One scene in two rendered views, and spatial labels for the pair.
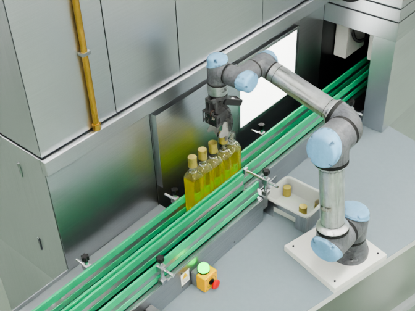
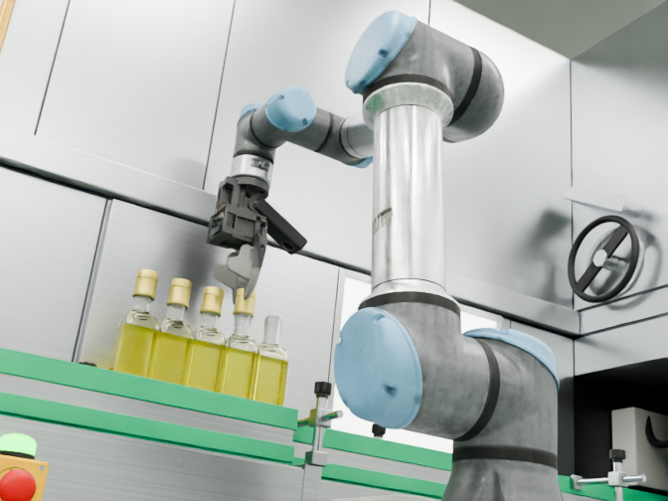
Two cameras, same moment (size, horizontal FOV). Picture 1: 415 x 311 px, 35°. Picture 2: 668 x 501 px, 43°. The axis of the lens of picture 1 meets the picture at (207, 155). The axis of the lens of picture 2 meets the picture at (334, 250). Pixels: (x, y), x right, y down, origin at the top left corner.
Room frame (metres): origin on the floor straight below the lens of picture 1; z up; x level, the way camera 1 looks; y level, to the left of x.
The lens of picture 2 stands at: (0.79, -0.63, 0.72)
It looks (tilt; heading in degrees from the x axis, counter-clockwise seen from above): 22 degrees up; 19
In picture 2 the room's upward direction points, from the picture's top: 6 degrees clockwise
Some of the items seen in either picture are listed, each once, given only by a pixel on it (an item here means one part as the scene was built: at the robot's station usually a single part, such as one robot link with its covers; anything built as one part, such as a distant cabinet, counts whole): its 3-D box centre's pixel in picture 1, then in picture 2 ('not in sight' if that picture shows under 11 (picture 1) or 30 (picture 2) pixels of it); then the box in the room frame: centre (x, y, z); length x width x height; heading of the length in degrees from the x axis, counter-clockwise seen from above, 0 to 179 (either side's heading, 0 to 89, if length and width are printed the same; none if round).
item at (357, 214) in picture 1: (351, 221); (500, 395); (1.76, -0.52, 0.94); 0.13 x 0.12 x 0.14; 138
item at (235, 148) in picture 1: (231, 163); (262, 407); (2.08, -0.10, 0.99); 0.06 x 0.06 x 0.21; 48
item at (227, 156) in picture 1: (223, 170); (232, 400); (2.03, -0.06, 0.99); 0.06 x 0.06 x 0.21; 47
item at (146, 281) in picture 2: (192, 161); (145, 284); (1.91, 0.06, 1.14); 0.04 x 0.04 x 0.04
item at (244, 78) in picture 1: (243, 76); (291, 119); (1.96, -0.13, 1.46); 0.11 x 0.11 x 0.08; 48
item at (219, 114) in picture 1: (217, 107); (241, 216); (2.01, -0.04, 1.31); 0.09 x 0.08 x 0.12; 138
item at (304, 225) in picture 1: (290, 202); not in sight; (2.05, -0.34, 0.79); 0.27 x 0.17 x 0.08; 47
